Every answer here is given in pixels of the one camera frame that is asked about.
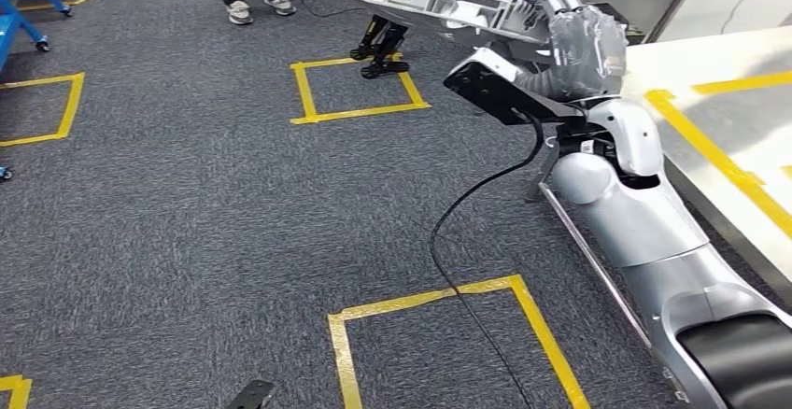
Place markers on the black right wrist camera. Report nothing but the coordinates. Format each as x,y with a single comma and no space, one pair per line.
489,94

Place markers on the black humanoid robot legs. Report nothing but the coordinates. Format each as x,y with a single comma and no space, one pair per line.
383,41

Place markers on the silver wheel hubcap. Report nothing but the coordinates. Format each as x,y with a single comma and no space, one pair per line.
421,10

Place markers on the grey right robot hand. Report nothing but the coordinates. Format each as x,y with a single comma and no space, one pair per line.
588,53

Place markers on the steel workbench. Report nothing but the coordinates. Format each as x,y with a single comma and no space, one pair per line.
742,140

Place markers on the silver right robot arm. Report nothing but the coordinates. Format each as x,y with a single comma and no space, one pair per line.
637,220

